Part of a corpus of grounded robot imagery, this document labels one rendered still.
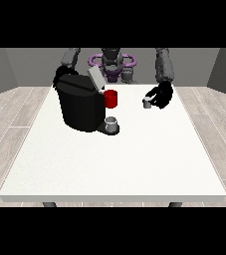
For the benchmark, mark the dark table leg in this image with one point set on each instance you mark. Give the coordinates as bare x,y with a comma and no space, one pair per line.
49,204
175,204

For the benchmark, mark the small grey cup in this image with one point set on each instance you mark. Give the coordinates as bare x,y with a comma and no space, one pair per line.
111,124

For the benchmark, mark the black coffee machine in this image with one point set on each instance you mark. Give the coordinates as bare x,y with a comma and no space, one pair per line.
79,103

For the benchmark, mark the pale grey machine lid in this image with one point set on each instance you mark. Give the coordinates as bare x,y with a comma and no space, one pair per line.
96,77

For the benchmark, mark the grey robot trunk purple rings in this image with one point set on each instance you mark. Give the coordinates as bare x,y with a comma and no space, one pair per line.
111,64

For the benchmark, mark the red pod holder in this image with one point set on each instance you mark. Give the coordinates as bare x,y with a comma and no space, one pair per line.
111,98

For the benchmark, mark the small grey coffee pod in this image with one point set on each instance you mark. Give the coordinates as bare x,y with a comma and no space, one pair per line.
147,102

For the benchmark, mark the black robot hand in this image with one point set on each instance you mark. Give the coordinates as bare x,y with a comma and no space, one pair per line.
163,94
60,71

